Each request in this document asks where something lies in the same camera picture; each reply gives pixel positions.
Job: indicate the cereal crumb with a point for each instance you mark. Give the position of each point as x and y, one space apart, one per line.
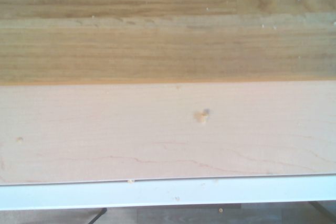
19 139
130 181
177 198

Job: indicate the white drawer cabinet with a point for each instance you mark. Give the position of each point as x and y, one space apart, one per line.
168 192

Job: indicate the black stand leg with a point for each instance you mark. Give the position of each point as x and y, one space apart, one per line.
97 215

